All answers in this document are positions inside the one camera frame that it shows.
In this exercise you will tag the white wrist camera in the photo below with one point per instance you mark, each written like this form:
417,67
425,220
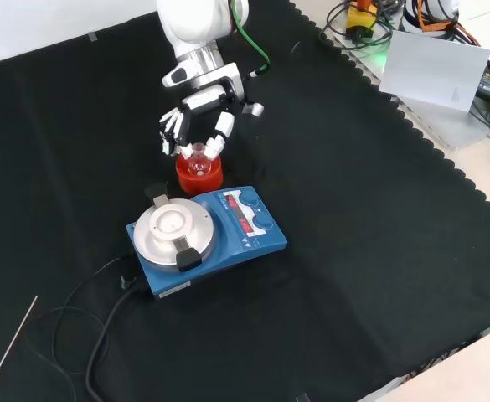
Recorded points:
177,75

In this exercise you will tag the pale board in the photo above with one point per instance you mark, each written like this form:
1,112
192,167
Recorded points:
429,71

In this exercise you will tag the thin metal temperature probe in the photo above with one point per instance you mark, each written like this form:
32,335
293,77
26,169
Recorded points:
11,343

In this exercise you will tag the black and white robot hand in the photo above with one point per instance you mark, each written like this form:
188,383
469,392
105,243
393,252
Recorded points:
223,84

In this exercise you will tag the black bench cloth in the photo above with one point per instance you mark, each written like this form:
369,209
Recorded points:
353,209

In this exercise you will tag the orange round flask holder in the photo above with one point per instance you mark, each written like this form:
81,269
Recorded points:
198,185

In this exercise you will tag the yellow stop button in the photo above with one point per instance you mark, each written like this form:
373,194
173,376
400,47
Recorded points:
359,19

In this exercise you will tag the clear glass round-bottom flask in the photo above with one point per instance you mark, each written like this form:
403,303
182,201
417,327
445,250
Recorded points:
198,167

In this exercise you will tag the blue heater with steel plate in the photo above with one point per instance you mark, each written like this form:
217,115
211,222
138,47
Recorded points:
244,247

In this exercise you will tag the grey metal base plate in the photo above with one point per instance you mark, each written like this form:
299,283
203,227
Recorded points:
445,125

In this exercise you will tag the grey tape piece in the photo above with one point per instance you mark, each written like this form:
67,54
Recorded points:
91,37
301,397

